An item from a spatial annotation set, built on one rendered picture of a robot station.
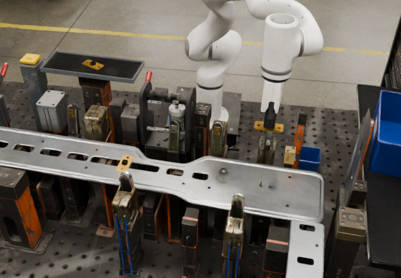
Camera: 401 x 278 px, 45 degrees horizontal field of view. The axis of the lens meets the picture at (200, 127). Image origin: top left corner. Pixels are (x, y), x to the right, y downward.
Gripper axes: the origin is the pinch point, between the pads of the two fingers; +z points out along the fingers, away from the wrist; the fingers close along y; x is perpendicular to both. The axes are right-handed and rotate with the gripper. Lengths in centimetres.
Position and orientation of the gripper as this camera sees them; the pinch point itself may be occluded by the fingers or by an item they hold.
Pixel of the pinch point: (270, 119)
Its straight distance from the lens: 140.5
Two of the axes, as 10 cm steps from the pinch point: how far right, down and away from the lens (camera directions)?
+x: 9.8, 1.4, -1.6
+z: -0.1, 7.9, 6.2
